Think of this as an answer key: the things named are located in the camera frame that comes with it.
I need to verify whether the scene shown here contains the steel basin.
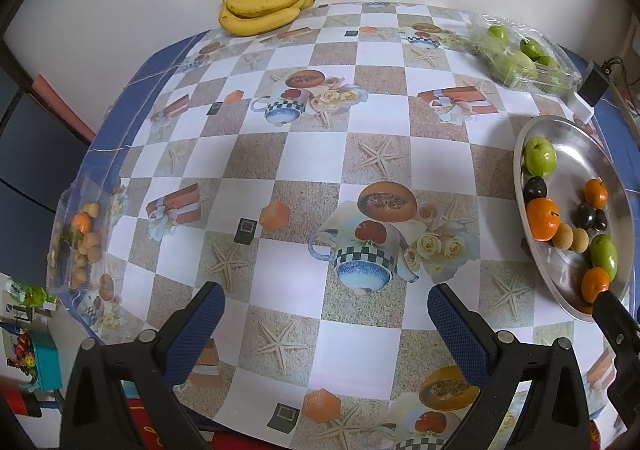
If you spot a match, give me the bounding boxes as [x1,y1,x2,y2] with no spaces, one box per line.
[512,115,636,322]

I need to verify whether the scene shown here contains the heap of small green fruits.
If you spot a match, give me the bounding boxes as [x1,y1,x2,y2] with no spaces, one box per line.
[480,24,571,91]

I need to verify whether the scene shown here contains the clear plastic bag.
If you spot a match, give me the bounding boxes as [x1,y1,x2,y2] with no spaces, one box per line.
[46,175,126,296]

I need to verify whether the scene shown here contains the red board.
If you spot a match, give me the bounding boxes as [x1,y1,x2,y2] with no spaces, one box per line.
[30,74,96,141]

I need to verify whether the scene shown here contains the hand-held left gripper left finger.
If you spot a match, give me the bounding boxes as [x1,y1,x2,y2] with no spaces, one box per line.
[60,281,227,450]

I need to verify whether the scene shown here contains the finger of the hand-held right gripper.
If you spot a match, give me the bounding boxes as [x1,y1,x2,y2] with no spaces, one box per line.
[591,290,640,363]

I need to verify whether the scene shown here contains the black cable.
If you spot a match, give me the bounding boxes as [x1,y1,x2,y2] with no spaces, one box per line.
[600,58,640,121]

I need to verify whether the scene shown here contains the white charger base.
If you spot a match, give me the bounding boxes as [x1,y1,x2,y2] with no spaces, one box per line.
[571,93,596,123]

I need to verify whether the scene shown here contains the dark cabinet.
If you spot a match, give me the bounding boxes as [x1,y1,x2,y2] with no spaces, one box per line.
[0,38,96,211]

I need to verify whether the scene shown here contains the clear plastic clamshell box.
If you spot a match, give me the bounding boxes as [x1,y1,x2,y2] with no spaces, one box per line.
[467,16,583,96]

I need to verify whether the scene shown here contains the yellow banana bunch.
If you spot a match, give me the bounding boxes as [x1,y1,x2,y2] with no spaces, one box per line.
[218,0,324,37]

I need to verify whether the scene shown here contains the teal box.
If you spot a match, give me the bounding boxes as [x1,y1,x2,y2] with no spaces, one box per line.
[27,333,63,393]

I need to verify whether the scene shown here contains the heap of bagged longans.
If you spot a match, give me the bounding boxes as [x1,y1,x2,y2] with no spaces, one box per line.
[47,200,108,286]

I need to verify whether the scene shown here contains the black power adapter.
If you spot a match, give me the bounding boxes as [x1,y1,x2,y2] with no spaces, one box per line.
[578,59,612,106]

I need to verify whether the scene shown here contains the orange with stem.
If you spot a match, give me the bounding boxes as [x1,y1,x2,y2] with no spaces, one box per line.
[525,197,561,242]

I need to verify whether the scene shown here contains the round green apple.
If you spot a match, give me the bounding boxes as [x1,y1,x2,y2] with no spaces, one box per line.
[523,137,557,177]

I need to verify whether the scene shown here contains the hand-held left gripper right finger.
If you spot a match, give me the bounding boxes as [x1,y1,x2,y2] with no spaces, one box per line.
[427,283,596,450]

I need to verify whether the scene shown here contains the small orange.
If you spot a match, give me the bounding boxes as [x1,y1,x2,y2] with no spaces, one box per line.
[584,179,609,209]

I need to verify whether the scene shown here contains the colourful small toys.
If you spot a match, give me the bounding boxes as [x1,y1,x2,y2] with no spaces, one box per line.
[6,335,36,373]

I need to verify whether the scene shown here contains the green plastic toy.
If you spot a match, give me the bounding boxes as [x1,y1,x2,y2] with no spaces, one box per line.
[5,280,56,313]

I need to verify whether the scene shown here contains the green mango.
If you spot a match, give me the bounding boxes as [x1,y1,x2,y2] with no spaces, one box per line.
[590,234,619,281]

